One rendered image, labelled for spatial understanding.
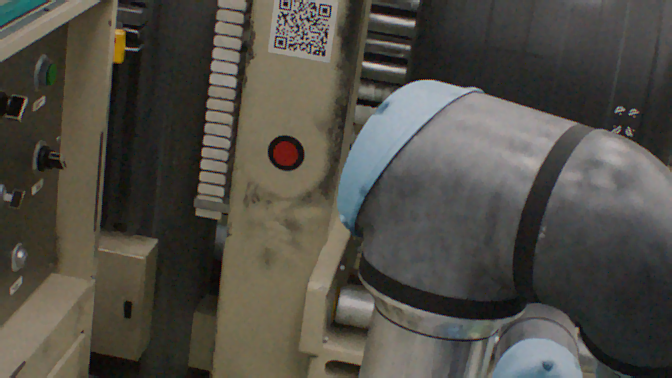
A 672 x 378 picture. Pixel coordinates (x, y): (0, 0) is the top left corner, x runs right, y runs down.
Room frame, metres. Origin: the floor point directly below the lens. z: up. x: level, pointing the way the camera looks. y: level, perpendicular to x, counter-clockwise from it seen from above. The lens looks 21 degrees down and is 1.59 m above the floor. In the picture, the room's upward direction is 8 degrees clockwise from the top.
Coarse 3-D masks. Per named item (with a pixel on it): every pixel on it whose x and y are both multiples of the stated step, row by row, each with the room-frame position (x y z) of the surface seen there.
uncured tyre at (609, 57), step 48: (432, 0) 1.32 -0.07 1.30; (480, 0) 1.29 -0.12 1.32; (528, 0) 1.29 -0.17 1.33; (576, 0) 1.29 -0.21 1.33; (624, 0) 1.29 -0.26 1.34; (432, 48) 1.29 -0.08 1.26; (480, 48) 1.27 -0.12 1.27; (528, 48) 1.26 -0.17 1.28; (576, 48) 1.26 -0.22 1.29; (624, 48) 1.26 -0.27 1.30; (528, 96) 1.25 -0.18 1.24; (576, 96) 1.24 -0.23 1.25; (624, 96) 1.24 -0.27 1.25
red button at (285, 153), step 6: (282, 144) 1.46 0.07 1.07; (288, 144) 1.46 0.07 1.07; (276, 150) 1.46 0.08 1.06; (282, 150) 1.46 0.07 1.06; (288, 150) 1.46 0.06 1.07; (294, 150) 1.46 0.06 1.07; (276, 156) 1.46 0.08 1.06; (282, 156) 1.46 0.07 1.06; (288, 156) 1.46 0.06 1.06; (294, 156) 1.46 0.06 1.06; (282, 162) 1.46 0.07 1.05; (288, 162) 1.46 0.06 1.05
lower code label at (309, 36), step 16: (288, 0) 1.46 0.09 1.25; (304, 0) 1.46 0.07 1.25; (320, 0) 1.46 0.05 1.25; (272, 16) 1.47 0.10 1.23; (288, 16) 1.46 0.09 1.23; (304, 16) 1.46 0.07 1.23; (320, 16) 1.46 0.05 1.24; (272, 32) 1.46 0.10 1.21; (288, 32) 1.46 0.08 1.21; (304, 32) 1.46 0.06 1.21; (320, 32) 1.46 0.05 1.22; (272, 48) 1.46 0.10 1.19; (288, 48) 1.46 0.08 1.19; (304, 48) 1.46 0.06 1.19; (320, 48) 1.46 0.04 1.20
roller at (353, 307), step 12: (348, 288) 1.40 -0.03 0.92; (336, 300) 1.39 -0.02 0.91; (348, 300) 1.38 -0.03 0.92; (360, 300) 1.38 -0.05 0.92; (372, 300) 1.38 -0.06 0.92; (336, 312) 1.37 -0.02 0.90; (348, 312) 1.37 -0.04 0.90; (360, 312) 1.37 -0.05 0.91; (348, 324) 1.38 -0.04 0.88; (360, 324) 1.37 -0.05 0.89; (588, 360) 1.34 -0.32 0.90
